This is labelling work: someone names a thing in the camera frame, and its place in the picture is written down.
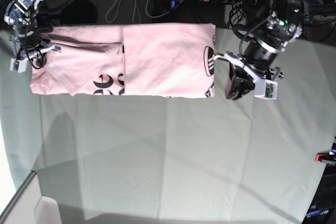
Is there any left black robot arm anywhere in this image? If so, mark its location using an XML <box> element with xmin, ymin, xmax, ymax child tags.
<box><xmin>215</xmin><ymin>0</ymin><xmax>335</xmax><ymax>100</ymax></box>

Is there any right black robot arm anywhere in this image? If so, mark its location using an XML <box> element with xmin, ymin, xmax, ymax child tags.
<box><xmin>4</xmin><ymin>0</ymin><xmax>60</xmax><ymax>73</ymax></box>

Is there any pink t-shirt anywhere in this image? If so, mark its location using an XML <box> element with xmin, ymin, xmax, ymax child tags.
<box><xmin>30</xmin><ymin>23</ymin><xmax>216</xmax><ymax>99</ymax></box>

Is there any right red black clamp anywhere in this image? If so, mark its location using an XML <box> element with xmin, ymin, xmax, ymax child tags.
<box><xmin>315</xmin><ymin>150</ymin><xmax>335</xmax><ymax>166</ymax></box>

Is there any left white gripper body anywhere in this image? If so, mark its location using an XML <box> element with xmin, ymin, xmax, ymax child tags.
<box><xmin>214</xmin><ymin>52</ymin><xmax>283</xmax><ymax>100</ymax></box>

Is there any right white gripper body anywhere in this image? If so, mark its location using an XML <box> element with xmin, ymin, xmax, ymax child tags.
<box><xmin>9</xmin><ymin>36</ymin><xmax>61</xmax><ymax>73</ymax></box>

